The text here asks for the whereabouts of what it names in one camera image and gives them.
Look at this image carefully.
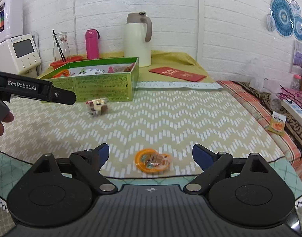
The small white paper fan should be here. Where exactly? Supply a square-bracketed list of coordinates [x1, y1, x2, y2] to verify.
[289, 0, 301, 15]
[266, 13, 276, 31]

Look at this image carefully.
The teal quilted blanket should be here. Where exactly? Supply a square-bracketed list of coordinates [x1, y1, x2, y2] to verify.
[0, 150, 302, 204]

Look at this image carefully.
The brown and white cake packet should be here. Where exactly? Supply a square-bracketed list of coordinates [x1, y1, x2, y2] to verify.
[85, 98, 111, 116]

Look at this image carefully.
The white water dispenser with screen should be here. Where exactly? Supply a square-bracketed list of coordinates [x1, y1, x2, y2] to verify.
[0, 33, 42, 76]

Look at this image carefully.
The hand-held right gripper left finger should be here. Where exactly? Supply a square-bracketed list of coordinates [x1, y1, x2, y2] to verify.
[32, 143, 118, 194]

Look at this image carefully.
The black stirring stick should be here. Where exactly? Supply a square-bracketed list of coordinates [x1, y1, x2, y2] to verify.
[52, 29, 67, 62]

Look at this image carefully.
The olive green tablecloth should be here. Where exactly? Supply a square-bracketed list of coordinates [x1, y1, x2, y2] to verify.
[98, 50, 218, 85]

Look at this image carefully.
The red envelope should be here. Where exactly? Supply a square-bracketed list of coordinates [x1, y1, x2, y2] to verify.
[149, 66, 207, 83]

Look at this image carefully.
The purple wall picture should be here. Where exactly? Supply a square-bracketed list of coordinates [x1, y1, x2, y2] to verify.
[293, 40, 302, 68]

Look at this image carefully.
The dark brown patterned cloth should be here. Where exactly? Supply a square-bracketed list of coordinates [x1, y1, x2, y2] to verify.
[236, 81, 302, 144]

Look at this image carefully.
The orange ring snack packet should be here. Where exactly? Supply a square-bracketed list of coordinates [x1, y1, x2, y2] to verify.
[134, 148, 172, 174]

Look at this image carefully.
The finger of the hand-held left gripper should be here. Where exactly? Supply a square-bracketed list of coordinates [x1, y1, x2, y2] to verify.
[51, 87, 77, 105]

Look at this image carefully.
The small orange sachet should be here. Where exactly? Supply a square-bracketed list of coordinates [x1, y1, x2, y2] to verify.
[269, 112, 287, 136]

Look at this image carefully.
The white wall conduit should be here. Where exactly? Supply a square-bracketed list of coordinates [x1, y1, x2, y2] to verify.
[195, 0, 206, 63]

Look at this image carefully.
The brown snack packet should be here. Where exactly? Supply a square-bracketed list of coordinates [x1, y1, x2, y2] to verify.
[120, 63, 136, 73]

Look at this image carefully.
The cream thermal jug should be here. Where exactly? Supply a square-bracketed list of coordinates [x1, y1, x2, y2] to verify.
[123, 11, 153, 67]

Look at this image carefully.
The clear plastic bag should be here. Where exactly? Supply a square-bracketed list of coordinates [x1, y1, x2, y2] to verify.
[242, 58, 273, 91]

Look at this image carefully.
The pink thermos bottle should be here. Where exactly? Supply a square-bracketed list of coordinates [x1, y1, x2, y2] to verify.
[85, 29, 101, 60]

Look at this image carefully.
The green cardboard box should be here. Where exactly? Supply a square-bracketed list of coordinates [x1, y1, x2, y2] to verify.
[38, 57, 140, 103]

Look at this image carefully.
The red plastic basket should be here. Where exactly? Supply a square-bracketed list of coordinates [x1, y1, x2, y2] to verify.
[49, 55, 83, 71]

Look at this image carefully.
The thin white wall cable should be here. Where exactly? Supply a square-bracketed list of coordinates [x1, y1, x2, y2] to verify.
[72, 0, 79, 56]

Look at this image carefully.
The large blue paper fan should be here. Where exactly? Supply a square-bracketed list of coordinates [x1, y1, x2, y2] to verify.
[269, 0, 295, 37]

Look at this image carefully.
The medium blue paper fan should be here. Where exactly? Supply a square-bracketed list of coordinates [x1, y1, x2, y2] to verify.
[293, 14, 302, 41]

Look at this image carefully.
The orange plaid blanket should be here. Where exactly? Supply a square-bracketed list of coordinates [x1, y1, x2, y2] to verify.
[217, 80, 302, 174]

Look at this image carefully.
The small glass jar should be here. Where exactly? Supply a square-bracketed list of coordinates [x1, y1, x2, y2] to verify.
[269, 93, 282, 112]

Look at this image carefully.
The clear glass carafe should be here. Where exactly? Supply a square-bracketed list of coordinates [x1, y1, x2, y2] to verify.
[52, 31, 71, 63]

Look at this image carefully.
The jar with pink lid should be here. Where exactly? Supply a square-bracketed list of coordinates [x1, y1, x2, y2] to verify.
[292, 74, 302, 91]

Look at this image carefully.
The white printed paper strip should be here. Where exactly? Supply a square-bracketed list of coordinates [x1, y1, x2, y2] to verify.
[136, 81, 222, 91]

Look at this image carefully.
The white power strip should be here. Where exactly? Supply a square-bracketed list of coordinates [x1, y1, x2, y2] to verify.
[281, 99, 302, 127]

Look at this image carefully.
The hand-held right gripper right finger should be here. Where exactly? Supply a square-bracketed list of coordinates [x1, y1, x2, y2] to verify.
[184, 143, 271, 193]

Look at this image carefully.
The tall white water purifier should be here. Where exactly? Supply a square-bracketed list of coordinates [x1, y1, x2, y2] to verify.
[0, 0, 24, 48]

